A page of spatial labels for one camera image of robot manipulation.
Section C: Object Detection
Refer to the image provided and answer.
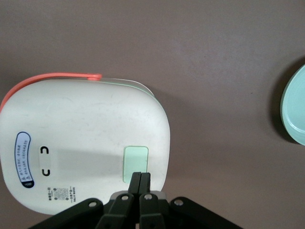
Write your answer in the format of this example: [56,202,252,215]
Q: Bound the white rice cooker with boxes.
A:
[0,73,171,215]

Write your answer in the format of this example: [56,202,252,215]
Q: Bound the mint green round plate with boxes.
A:
[280,63,305,146]

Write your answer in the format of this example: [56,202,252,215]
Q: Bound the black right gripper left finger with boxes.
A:
[96,172,142,229]

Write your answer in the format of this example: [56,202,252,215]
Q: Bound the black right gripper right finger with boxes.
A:
[139,172,166,229]

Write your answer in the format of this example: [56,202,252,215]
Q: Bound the brown table cover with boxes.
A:
[0,0,305,229]

